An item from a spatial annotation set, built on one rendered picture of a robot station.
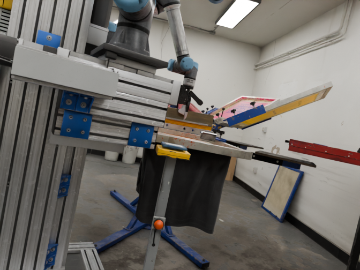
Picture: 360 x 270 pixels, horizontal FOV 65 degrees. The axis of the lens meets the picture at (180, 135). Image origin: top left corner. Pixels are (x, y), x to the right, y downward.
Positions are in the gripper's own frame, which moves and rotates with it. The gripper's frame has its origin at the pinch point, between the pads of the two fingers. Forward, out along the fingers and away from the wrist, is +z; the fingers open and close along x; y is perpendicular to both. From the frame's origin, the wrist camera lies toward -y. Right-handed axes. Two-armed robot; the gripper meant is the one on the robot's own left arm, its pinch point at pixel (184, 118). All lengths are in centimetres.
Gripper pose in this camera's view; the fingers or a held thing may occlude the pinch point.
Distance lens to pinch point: 179.0
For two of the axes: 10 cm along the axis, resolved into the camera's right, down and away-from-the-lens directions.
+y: -9.7, -2.0, -1.4
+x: 1.3, 0.8, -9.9
